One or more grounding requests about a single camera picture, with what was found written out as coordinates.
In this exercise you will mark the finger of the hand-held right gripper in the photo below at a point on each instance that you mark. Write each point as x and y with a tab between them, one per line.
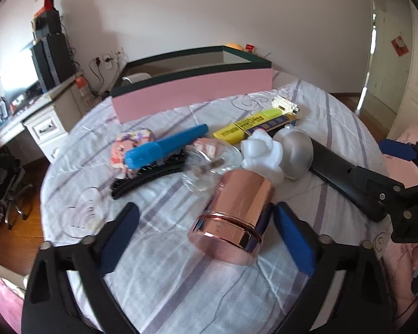
372	188
397	150

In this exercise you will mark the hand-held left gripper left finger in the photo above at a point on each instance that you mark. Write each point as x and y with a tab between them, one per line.
120	240

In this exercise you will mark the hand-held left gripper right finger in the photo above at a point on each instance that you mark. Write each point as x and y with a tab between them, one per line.
296	243

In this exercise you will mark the black hair clip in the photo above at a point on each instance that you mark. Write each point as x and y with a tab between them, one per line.
139	181

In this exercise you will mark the rose gold canister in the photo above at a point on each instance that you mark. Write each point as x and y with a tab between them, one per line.
237	201

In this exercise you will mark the pink block figure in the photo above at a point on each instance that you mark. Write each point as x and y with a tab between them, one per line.
123	144

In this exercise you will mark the white plastic figurine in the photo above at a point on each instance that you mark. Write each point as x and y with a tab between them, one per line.
261	153

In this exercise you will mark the blue tube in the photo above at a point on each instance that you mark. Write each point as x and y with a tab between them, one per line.
160	148

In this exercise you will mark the clear glass bottle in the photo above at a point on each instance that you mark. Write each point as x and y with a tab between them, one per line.
209	168

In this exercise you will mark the white block cat figure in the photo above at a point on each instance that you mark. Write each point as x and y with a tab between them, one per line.
282	104

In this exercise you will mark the yellow highlighter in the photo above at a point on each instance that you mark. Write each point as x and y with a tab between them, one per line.
247	125

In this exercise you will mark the pink storage box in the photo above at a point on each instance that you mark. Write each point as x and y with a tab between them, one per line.
195	90

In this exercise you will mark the striped white bed sheet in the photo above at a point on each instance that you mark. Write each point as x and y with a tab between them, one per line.
167	285

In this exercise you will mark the red door sign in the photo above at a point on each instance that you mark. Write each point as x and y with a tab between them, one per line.
400	46

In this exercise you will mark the small pink block piece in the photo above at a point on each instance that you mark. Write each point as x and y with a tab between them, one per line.
203	145

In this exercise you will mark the white drawer unit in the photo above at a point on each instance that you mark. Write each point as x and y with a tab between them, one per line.
55	125

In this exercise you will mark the black office chair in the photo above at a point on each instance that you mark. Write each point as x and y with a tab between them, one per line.
3	174

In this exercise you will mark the orange cap bottle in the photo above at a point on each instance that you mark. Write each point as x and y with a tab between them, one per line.
80	85

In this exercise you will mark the white desk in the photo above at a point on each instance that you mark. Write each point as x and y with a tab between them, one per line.
7	125

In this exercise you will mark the white curved sheet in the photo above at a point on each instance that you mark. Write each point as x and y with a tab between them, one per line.
136	77

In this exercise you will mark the blue white package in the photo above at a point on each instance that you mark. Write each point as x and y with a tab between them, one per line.
0	111

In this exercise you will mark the red small packet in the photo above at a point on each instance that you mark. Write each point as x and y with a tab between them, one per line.
250	47

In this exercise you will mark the black computer tower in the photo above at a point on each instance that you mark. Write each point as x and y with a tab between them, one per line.
52	62

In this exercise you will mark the computer monitor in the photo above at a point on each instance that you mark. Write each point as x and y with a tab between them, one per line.
17	76

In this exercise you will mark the stack of black boxes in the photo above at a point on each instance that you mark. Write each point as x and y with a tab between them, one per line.
47	24

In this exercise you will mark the red paper bag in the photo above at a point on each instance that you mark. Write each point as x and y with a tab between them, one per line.
48	1

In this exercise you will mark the wall power outlets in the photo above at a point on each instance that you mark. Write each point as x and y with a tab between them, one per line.
108	57

